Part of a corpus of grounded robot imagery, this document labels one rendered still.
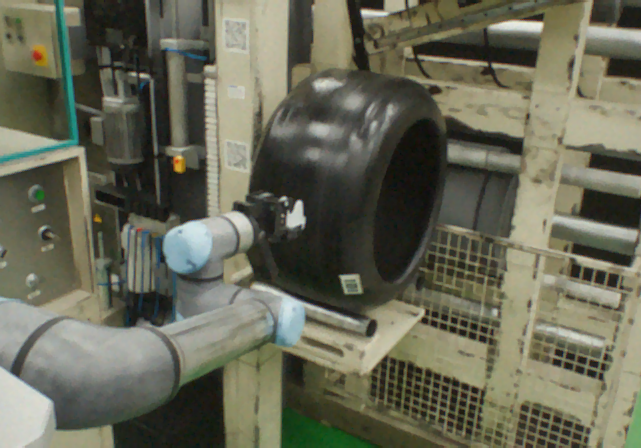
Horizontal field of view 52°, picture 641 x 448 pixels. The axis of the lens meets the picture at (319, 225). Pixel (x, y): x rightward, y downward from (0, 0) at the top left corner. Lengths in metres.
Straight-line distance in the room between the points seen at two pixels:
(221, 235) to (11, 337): 0.43
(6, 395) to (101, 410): 0.47
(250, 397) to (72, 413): 1.26
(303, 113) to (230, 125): 0.30
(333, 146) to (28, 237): 0.72
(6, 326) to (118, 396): 0.14
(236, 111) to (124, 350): 0.99
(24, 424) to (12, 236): 1.34
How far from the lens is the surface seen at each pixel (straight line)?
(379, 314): 1.77
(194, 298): 1.08
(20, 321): 0.76
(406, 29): 1.80
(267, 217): 1.19
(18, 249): 1.59
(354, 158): 1.30
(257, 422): 1.99
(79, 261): 1.69
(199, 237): 1.03
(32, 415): 0.24
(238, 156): 1.64
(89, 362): 0.71
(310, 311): 1.56
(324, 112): 1.37
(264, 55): 1.58
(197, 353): 0.82
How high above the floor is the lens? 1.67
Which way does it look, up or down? 22 degrees down
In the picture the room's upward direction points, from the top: 2 degrees clockwise
